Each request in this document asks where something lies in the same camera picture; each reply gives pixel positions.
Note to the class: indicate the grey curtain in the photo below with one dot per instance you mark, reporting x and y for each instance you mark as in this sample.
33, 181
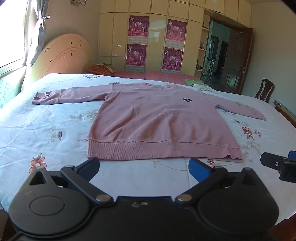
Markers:
34, 39

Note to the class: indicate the cream wardrobe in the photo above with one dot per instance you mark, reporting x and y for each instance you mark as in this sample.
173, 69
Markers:
157, 34

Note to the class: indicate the purple wall poster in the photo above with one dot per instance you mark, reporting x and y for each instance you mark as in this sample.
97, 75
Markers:
139, 29
136, 56
172, 59
176, 32

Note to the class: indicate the white cloth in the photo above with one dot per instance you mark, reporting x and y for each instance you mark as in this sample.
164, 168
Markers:
201, 85

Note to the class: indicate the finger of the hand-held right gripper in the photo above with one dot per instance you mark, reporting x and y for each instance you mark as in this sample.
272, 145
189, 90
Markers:
292, 154
272, 162

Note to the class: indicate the metal wall lamp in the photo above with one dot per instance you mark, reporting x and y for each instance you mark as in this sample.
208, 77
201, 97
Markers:
78, 2

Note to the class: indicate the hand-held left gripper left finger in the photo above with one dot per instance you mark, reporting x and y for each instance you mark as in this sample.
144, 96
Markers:
89, 167

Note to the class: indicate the pink checked blanket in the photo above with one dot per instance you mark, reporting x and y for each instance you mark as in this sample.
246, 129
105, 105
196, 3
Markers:
152, 75

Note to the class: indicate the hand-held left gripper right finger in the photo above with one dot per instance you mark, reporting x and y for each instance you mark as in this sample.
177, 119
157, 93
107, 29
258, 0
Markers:
199, 168

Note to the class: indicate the dark wooden chair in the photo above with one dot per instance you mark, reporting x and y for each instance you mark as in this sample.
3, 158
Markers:
266, 90

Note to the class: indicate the window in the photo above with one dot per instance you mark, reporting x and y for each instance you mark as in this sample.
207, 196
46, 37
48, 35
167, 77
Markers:
11, 34

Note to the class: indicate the cream rounded headboard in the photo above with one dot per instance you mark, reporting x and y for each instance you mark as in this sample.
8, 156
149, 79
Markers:
64, 55

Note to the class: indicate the pink sweater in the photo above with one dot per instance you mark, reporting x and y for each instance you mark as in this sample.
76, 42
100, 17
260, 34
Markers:
157, 120

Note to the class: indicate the white floral bed sheet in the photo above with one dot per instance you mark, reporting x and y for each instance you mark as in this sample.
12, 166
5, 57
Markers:
46, 129

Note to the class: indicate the wooden furniture piece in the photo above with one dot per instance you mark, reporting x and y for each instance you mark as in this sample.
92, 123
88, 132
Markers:
285, 111

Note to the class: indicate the brown wooden door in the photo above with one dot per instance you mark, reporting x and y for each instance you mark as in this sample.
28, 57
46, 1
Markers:
238, 62

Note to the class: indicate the orange striped pillow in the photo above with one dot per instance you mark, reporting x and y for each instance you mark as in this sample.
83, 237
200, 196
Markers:
100, 69

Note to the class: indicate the white metal rack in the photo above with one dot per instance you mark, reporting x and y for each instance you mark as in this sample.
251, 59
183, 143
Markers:
209, 69

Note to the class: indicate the green floral fabric panel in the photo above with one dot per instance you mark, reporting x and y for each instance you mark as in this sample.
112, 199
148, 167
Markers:
8, 90

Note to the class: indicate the green cloth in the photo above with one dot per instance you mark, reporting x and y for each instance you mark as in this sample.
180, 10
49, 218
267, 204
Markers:
190, 81

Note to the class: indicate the curtain tieback clip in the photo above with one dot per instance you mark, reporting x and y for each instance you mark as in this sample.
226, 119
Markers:
45, 18

